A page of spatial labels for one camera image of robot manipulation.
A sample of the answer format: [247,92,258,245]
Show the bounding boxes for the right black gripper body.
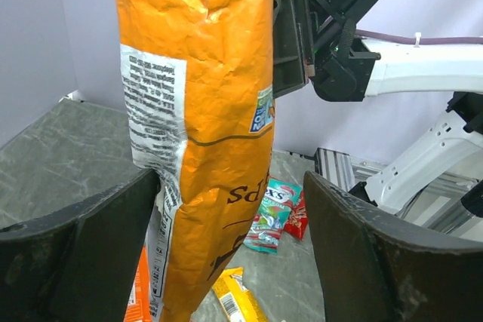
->
[273,0,380,102]

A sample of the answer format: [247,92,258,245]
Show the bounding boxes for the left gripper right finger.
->
[303,171,482,321]

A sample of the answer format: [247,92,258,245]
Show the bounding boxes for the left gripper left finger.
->
[1,170,159,321]

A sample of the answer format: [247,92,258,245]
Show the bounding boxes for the orange chip bag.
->
[116,0,275,321]

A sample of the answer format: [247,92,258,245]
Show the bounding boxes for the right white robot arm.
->
[275,0,482,241]

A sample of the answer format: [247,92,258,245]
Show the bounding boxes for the teal Fox's mint candy bag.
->
[243,178,302,254]

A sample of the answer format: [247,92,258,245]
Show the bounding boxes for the orange white snack packet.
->
[124,247,151,322]

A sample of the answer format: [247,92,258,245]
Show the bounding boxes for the red candy packet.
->
[284,192,308,241]

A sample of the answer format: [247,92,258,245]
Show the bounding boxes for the yellow snack bar packet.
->
[212,267,269,322]

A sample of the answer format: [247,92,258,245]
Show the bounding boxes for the aluminium rail frame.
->
[299,148,482,242]

